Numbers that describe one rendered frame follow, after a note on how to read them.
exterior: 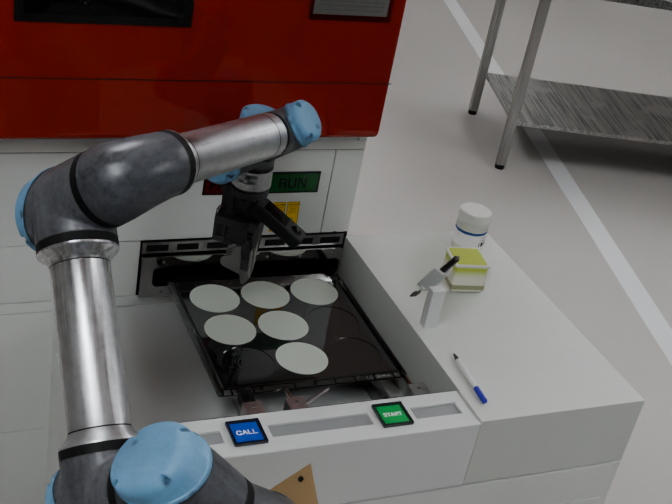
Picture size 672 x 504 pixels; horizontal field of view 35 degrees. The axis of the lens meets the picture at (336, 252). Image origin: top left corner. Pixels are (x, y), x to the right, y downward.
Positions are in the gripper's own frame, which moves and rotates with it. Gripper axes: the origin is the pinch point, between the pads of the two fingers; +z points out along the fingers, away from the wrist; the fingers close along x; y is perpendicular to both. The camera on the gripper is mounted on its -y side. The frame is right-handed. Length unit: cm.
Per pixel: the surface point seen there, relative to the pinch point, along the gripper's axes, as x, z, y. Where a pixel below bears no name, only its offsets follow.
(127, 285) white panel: 0.0, 9.3, 24.3
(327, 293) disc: -12.9, 6.5, -14.4
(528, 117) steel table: -320, 73, -52
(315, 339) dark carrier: 4.5, 6.4, -16.2
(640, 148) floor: -382, 97, -115
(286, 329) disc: 3.9, 6.5, -10.2
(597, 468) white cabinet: 7, 16, -74
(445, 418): 25, 0, -44
